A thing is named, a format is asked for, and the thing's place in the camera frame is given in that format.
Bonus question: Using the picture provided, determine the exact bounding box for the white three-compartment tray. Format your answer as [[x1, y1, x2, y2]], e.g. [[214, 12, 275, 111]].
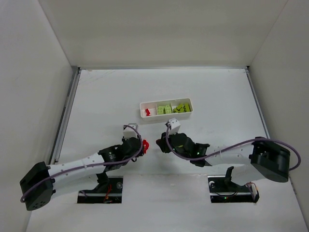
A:
[[140, 98, 194, 122]]

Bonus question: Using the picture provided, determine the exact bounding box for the lime green lego stack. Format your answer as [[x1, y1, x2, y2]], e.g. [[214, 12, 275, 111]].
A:
[[182, 103, 191, 113]]

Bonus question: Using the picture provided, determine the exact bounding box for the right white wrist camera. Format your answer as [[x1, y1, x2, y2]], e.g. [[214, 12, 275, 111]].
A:
[[166, 118, 181, 135]]

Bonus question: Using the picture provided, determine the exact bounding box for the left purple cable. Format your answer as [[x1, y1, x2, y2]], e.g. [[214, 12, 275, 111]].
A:
[[20, 124, 143, 203]]

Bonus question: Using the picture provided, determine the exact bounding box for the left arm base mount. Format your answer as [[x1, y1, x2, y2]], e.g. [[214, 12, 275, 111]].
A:
[[77, 176, 124, 204]]

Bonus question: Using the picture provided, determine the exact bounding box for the red lego cluster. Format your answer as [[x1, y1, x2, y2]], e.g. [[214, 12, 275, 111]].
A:
[[142, 140, 149, 154]]

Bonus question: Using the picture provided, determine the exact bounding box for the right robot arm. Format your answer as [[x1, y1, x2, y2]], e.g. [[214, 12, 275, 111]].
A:
[[156, 132, 290, 186]]

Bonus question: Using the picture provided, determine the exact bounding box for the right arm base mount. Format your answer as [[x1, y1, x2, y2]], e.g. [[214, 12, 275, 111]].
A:
[[208, 166, 260, 203]]

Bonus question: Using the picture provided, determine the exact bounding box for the pale green lego brick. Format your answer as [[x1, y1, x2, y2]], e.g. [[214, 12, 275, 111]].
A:
[[157, 106, 165, 115]]

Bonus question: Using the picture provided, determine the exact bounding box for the lime green lego brick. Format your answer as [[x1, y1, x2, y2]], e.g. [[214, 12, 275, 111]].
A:
[[173, 103, 184, 113]]

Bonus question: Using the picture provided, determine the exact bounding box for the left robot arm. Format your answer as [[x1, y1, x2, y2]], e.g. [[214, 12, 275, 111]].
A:
[[19, 137, 149, 211]]

